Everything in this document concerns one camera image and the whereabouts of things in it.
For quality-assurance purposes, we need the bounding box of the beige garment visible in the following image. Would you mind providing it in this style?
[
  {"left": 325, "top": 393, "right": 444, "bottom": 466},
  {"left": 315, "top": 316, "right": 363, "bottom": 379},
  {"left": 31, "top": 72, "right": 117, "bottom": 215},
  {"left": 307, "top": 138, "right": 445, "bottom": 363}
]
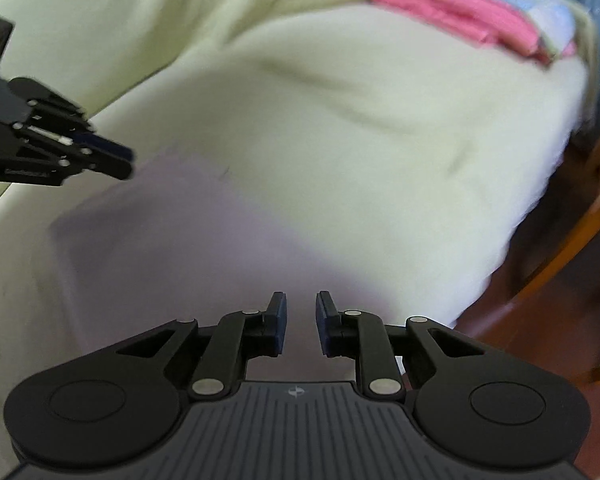
[{"left": 47, "top": 146, "right": 462, "bottom": 384}]

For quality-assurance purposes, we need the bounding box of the green covered sofa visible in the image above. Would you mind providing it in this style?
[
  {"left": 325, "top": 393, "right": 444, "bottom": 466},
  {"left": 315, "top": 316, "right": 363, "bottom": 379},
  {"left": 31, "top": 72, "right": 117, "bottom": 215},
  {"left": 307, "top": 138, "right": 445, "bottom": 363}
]
[{"left": 0, "top": 0, "right": 594, "bottom": 478}]

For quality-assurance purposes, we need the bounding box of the white wooden chair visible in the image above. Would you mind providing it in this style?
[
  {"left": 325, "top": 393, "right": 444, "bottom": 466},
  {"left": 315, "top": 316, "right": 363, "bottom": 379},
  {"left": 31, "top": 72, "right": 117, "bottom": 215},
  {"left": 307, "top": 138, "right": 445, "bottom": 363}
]
[{"left": 454, "top": 109, "right": 600, "bottom": 386}]

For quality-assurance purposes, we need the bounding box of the pastel patchwork folded sheet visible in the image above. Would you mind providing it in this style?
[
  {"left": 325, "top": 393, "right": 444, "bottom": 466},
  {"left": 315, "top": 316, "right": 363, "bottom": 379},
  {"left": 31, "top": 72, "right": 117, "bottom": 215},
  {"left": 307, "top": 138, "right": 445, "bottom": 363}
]
[{"left": 379, "top": 0, "right": 596, "bottom": 57}]

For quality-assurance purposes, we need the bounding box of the pink folded towel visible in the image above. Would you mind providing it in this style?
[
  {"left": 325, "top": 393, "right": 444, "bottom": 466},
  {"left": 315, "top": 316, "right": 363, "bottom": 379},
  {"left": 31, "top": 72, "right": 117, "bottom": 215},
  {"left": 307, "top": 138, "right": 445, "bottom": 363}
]
[{"left": 372, "top": 0, "right": 577, "bottom": 64}]

